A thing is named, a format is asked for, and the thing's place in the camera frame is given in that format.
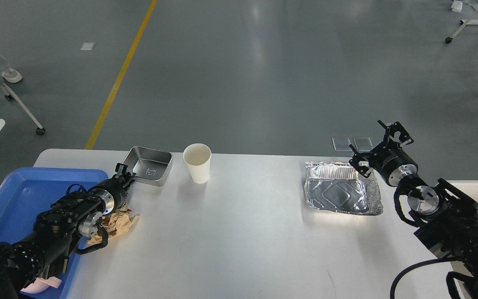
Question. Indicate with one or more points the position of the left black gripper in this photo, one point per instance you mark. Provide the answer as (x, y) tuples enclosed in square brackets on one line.
[(114, 191)]

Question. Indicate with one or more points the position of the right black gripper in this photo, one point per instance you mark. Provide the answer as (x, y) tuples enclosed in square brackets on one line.
[(387, 158)]

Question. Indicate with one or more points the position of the small stainless steel tray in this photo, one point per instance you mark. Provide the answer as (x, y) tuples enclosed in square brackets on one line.
[(151, 166)]

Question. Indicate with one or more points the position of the pink mug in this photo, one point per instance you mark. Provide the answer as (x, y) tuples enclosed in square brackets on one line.
[(39, 285)]

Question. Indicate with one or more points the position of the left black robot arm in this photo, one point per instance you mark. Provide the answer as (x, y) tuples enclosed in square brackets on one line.
[(73, 225)]

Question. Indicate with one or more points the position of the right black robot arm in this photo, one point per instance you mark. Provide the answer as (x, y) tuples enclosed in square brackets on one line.
[(445, 218)]

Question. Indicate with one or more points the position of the crumpled brown paper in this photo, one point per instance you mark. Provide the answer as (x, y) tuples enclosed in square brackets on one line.
[(119, 222)]

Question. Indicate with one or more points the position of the aluminium foil tray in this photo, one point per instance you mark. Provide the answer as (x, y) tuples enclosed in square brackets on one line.
[(338, 187)]

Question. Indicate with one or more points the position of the white paper cup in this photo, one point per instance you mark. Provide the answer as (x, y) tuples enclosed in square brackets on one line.
[(197, 157)]

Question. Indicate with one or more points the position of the blue plastic tray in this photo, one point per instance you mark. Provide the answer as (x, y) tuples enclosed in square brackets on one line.
[(28, 191)]

